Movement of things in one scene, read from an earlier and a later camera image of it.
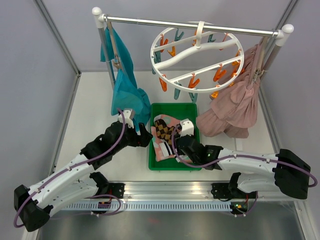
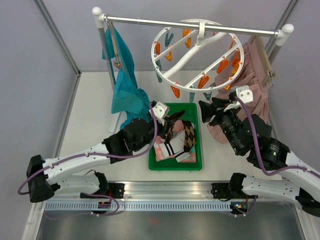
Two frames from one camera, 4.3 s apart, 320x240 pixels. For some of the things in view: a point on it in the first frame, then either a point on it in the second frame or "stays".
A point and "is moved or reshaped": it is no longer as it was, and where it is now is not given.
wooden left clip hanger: (116, 63) stays
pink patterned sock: (171, 121) stays
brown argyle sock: (163, 131) is moved or reshaped
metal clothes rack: (283, 33) stays
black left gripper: (142, 140) -> (163, 128)
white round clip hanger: (198, 59) is moved or reshaped
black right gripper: (177, 136) -> (215, 107)
